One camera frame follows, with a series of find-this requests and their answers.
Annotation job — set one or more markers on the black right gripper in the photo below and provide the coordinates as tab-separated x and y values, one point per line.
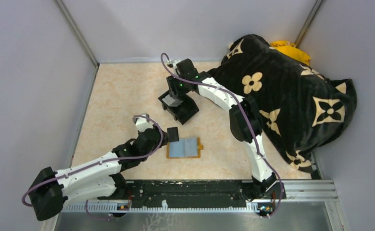
174	90

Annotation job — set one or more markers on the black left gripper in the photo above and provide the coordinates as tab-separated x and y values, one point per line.
165	139

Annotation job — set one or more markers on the black plastic card box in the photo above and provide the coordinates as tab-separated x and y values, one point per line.
184	112

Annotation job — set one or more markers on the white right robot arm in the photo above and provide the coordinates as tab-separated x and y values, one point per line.
244	120

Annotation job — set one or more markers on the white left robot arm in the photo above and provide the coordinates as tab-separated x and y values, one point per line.
52	190

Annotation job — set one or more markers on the stack of white cards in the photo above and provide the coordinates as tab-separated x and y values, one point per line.
172	102

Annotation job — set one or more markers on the yellow cloth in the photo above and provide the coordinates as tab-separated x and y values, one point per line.
290	49

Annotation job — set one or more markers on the black flower-pattern blanket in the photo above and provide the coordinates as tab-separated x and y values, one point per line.
301	109

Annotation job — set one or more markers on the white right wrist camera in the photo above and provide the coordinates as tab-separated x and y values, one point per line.
172	64

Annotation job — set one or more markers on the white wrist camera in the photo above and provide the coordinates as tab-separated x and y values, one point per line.
142	122
172	64

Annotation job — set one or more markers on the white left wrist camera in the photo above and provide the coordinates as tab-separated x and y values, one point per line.
142	122

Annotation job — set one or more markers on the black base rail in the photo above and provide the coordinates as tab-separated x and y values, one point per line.
202	197

